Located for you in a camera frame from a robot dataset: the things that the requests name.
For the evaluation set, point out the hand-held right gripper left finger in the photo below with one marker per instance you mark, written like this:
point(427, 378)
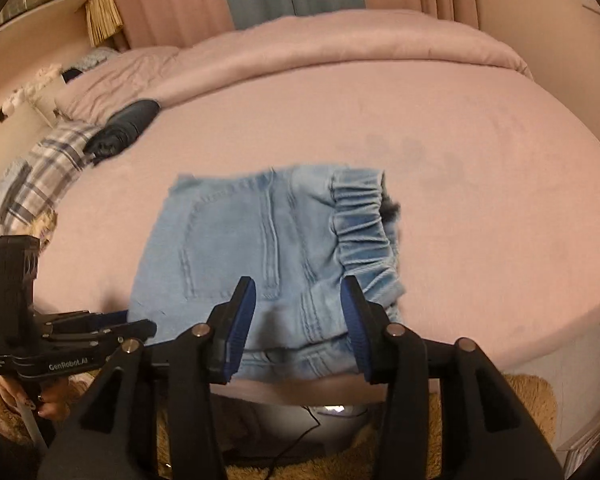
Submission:
point(241, 330)

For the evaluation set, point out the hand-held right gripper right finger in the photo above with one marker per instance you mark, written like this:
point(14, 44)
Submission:
point(356, 332)

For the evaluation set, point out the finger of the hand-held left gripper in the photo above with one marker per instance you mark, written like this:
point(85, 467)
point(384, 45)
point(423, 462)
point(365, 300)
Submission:
point(80, 320)
point(90, 338)

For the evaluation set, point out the light blue denim pants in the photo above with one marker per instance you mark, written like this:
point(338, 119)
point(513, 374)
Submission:
point(240, 230)

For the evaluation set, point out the person's left hand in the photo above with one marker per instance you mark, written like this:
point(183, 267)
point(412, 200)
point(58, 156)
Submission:
point(50, 400)

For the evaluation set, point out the plaid cloth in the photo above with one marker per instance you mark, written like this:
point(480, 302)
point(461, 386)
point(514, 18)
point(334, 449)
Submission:
point(40, 170)

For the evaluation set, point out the bed with pink sheet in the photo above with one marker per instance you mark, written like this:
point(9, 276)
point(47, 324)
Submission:
point(480, 240)

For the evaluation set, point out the brown fuzzy rug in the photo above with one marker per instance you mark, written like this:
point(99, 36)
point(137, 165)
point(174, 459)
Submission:
point(525, 400)

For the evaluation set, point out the white plush toy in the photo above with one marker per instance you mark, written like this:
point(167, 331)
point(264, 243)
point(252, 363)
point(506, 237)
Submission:
point(17, 97)

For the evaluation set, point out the dark folded garment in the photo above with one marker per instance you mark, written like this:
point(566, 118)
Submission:
point(125, 125)

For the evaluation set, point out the pink pillow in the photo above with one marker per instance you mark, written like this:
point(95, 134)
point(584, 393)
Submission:
point(115, 80)

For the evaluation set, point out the grey fuzzy cloth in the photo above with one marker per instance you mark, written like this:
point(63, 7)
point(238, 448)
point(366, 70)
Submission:
point(95, 60)

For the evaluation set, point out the cream bedside shelf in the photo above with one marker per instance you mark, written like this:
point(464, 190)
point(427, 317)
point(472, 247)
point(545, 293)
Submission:
point(30, 40)

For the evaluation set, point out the straw bundle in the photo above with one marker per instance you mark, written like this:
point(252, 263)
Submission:
point(102, 20)

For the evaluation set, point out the pink duvet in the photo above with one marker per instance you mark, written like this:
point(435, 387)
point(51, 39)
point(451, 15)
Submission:
point(330, 45)

